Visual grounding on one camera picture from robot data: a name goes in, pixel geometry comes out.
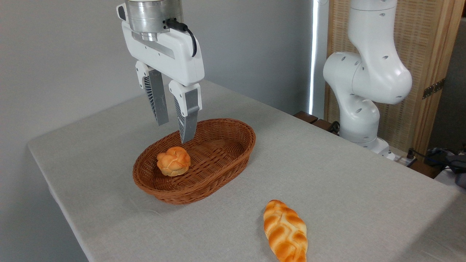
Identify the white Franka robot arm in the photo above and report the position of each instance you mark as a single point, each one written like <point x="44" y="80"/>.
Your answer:
<point x="367" y="72"/>

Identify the grey tablecloth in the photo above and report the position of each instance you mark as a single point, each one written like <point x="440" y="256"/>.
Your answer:
<point x="327" y="200"/>

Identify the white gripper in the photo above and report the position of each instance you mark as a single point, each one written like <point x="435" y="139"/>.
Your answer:
<point x="171" y="54"/>

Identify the white power strip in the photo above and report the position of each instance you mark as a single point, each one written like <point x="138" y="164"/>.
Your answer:
<point x="404" y="160"/>

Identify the long braided bread loaf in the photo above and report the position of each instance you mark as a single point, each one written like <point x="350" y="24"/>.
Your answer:
<point x="285" y="233"/>

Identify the wooden rattan folding screen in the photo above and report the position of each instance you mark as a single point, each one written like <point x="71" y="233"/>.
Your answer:
<point x="418" y="43"/>

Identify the dark brown wooden block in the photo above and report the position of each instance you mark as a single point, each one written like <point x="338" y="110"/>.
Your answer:
<point x="305" y="117"/>
<point x="322" y="124"/>

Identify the brown wicker oval basket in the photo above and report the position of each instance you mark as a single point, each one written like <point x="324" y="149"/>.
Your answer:
<point x="218" y="156"/>

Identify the dark grey device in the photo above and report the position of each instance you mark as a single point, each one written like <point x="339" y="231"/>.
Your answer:
<point x="458" y="171"/>

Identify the round golden bread bun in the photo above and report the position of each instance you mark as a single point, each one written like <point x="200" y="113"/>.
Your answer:
<point x="173" y="162"/>

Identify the metal screen hinge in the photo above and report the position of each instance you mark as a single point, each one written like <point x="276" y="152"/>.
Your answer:
<point x="433" y="88"/>

